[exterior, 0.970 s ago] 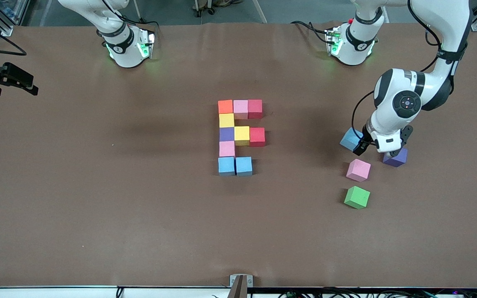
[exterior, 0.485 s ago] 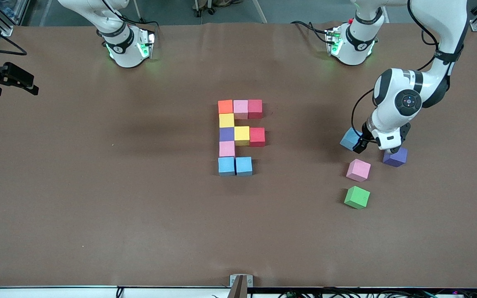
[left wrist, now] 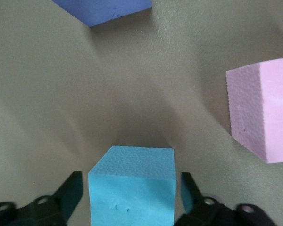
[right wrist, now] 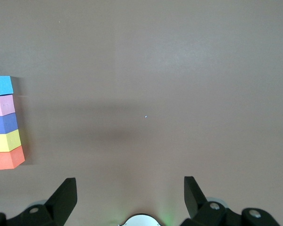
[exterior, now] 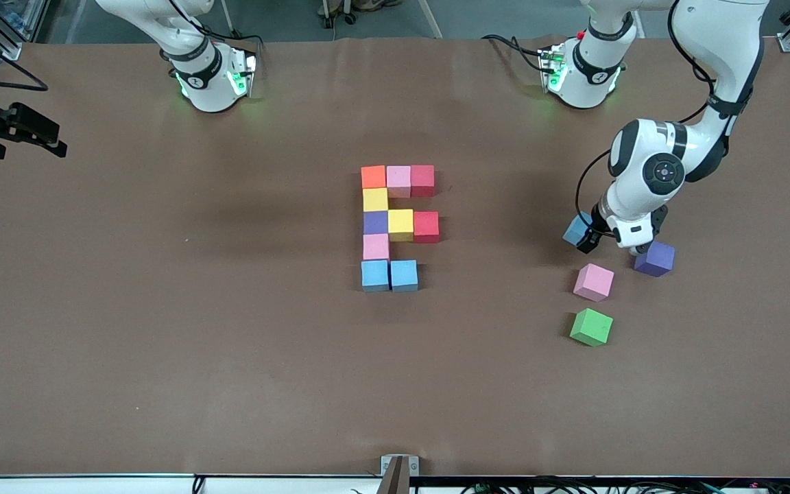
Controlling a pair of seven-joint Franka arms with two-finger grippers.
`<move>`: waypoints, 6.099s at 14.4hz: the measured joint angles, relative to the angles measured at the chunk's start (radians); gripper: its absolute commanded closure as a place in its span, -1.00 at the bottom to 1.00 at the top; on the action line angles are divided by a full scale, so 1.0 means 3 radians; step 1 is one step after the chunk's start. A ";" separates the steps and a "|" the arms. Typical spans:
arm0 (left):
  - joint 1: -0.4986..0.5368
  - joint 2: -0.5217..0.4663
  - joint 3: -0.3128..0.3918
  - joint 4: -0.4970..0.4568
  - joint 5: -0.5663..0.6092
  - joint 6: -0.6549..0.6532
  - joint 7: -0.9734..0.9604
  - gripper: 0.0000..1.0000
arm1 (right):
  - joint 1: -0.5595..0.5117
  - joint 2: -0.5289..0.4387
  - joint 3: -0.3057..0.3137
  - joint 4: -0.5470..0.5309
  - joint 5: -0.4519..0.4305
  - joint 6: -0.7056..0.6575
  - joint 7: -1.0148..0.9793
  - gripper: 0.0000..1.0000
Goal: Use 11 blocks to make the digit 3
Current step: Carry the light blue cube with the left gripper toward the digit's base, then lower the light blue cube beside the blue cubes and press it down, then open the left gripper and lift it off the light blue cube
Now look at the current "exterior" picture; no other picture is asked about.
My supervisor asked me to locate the blue foam cube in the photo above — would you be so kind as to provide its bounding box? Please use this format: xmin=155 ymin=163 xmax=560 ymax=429
xmin=361 ymin=260 xmax=390 ymax=293
xmin=562 ymin=213 xmax=595 ymax=248
xmin=390 ymin=259 xmax=419 ymax=293

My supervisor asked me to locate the red foam cube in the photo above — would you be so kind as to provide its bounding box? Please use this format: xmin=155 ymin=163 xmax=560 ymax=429
xmin=413 ymin=211 xmax=440 ymax=245
xmin=410 ymin=165 xmax=435 ymax=198

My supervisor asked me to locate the green foam cube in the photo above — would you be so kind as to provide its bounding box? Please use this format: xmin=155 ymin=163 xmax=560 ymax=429
xmin=569 ymin=307 xmax=614 ymax=347

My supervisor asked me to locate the brown table cover mat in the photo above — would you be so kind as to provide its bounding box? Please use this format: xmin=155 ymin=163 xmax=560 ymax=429
xmin=0 ymin=36 xmax=790 ymax=478

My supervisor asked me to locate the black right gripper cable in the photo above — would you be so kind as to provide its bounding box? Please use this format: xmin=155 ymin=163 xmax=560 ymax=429
xmin=0 ymin=24 xmax=49 ymax=92

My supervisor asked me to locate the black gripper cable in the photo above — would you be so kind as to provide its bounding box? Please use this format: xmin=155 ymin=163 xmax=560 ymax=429
xmin=0 ymin=24 xmax=49 ymax=92
xmin=575 ymin=150 xmax=615 ymax=220

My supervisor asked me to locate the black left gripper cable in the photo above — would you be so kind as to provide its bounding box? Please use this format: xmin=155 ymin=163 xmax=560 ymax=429
xmin=575 ymin=150 xmax=615 ymax=220

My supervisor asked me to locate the black arm base cable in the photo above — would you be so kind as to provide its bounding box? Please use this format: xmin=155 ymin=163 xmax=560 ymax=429
xmin=483 ymin=33 xmax=550 ymax=73

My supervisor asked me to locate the black cable bundle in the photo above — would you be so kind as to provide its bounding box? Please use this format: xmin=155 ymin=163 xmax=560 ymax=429
xmin=460 ymin=475 xmax=790 ymax=494

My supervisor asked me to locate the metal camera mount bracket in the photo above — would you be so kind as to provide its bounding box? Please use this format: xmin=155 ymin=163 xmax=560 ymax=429
xmin=380 ymin=454 xmax=420 ymax=494

